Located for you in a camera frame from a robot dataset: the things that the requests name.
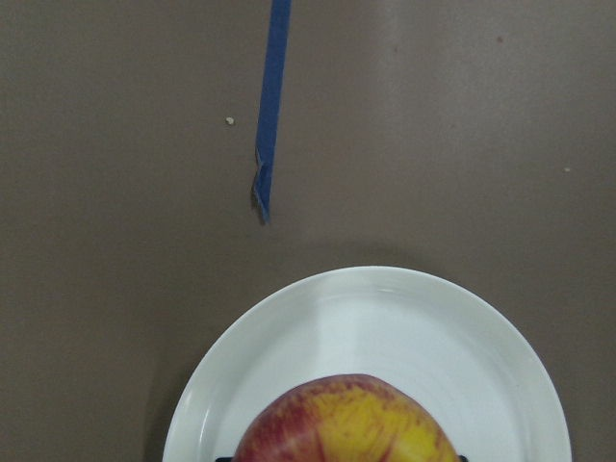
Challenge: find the red yellow apple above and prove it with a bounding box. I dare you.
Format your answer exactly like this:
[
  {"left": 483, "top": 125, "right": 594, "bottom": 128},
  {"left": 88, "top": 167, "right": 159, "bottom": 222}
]
[{"left": 232, "top": 374, "right": 461, "bottom": 461}]

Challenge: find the white plate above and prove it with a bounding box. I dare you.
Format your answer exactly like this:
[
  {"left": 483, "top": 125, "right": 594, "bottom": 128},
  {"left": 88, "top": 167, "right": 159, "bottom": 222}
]
[{"left": 164, "top": 267, "right": 573, "bottom": 461}]

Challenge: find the long blue tape strip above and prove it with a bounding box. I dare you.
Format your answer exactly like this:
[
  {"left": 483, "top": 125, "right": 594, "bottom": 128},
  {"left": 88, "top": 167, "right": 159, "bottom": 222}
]
[{"left": 252, "top": 0, "right": 292, "bottom": 223}]

